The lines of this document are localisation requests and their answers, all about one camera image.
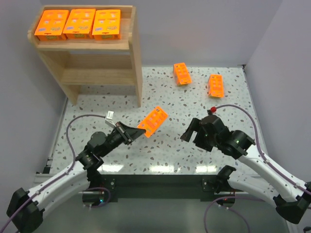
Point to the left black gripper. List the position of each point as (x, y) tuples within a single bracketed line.
[(124, 134)]

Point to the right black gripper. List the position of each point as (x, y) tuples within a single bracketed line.
[(199, 134)]

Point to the orange sponge box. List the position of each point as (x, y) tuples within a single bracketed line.
[(79, 24), (51, 25), (215, 86), (107, 25), (153, 121), (181, 74)]

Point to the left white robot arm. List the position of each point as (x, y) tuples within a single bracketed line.
[(27, 209)]

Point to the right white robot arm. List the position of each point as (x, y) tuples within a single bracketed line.
[(288, 194)]

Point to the wooden two-tier shelf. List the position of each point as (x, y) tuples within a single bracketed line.
[(74, 63)]

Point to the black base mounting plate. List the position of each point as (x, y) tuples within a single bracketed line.
[(200, 187)]

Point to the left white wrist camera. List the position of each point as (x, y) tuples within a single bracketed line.
[(109, 119)]

